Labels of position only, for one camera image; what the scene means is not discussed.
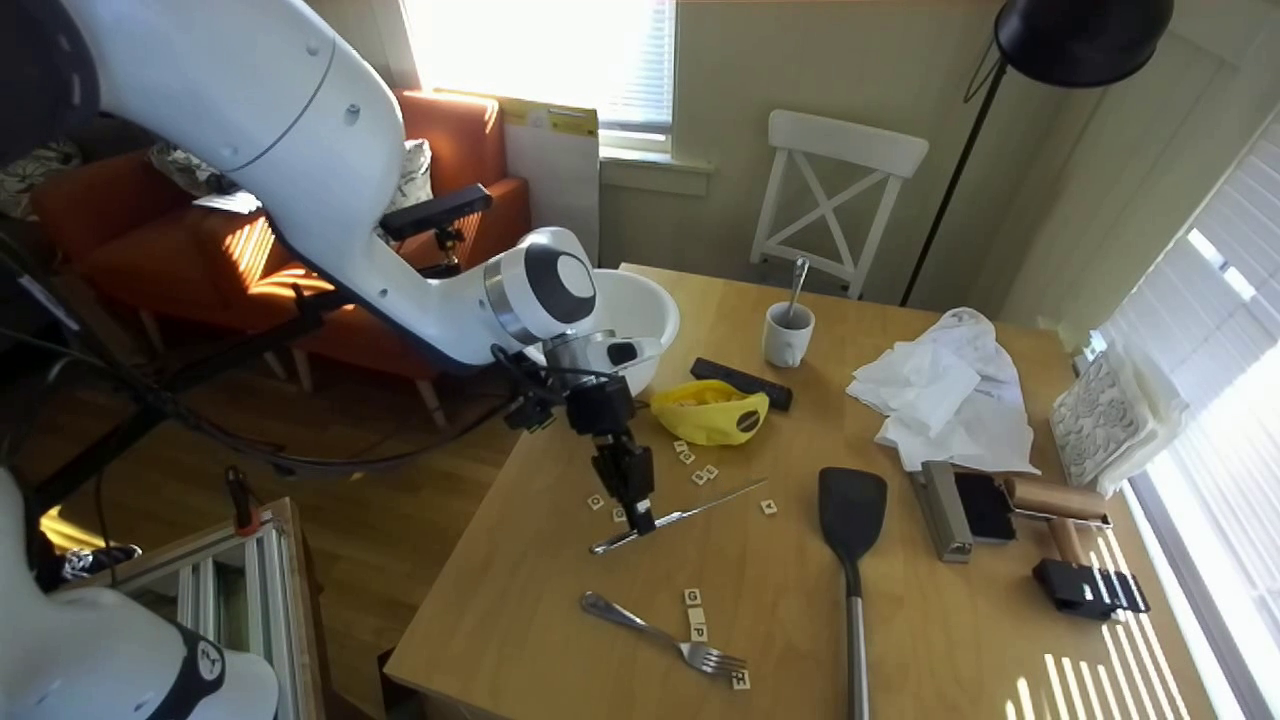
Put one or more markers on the orange armchair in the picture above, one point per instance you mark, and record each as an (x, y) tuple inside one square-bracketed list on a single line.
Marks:
[(161, 252)]

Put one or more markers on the black camera stand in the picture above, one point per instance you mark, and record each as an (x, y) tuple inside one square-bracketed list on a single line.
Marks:
[(432, 214)]

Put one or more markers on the silver fork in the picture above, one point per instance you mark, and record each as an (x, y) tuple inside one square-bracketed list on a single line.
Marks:
[(652, 632)]

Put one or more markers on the black comb-like tool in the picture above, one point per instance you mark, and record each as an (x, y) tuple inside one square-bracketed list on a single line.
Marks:
[(1086, 590)]

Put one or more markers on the steel block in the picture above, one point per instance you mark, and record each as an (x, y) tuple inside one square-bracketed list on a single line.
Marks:
[(945, 515)]

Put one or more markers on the bright window with blind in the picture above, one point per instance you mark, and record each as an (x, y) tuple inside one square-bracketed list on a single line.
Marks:
[(532, 53)]

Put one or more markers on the white plastic colander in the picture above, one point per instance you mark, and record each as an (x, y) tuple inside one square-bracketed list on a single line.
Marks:
[(640, 322)]

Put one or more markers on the black bar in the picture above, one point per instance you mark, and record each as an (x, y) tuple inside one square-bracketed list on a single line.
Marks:
[(742, 383)]

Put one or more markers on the white letter tile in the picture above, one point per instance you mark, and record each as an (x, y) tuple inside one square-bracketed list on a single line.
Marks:
[(697, 472), (693, 599), (715, 468), (742, 679), (766, 505), (680, 448)]

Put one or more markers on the small black box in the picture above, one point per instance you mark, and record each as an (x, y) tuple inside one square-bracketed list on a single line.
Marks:
[(987, 505)]

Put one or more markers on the silver table knife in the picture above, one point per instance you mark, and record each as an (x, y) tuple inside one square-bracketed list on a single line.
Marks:
[(701, 511)]

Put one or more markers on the black floor lamp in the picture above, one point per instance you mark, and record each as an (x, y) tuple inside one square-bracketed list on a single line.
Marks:
[(1082, 32)]

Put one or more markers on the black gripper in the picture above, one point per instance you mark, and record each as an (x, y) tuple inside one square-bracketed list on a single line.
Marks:
[(616, 444)]

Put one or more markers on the letter tile G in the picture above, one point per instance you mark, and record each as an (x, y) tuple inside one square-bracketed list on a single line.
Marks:
[(597, 505)]

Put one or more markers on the white cardboard panel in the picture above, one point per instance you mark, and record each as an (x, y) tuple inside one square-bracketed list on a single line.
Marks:
[(554, 172)]

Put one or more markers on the metal spoon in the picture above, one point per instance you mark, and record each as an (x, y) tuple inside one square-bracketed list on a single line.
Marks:
[(797, 280)]

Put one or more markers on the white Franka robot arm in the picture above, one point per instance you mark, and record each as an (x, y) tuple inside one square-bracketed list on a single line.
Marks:
[(241, 105)]

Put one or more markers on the white metal rack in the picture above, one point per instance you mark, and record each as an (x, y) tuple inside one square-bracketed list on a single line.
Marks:
[(255, 601)]

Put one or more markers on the white wooden chair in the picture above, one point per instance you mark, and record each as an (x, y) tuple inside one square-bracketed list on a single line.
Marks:
[(840, 203)]

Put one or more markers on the blank white tile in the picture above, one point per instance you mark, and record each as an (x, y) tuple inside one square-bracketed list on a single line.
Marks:
[(697, 613)]

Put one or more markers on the letter tile P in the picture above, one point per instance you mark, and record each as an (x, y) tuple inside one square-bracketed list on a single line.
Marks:
[(697, 628)]

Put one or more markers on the white mug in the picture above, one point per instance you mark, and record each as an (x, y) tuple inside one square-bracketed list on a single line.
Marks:
[(790, 344)]

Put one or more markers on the large slatted window blind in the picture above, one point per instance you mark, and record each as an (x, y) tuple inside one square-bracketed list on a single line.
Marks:
[(1221, 374)]

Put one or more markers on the white crumpled cloth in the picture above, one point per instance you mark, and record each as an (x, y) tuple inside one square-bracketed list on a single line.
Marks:
[(952, 394)]

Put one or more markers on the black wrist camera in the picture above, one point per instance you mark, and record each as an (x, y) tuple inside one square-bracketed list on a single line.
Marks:
[(536, 394)]

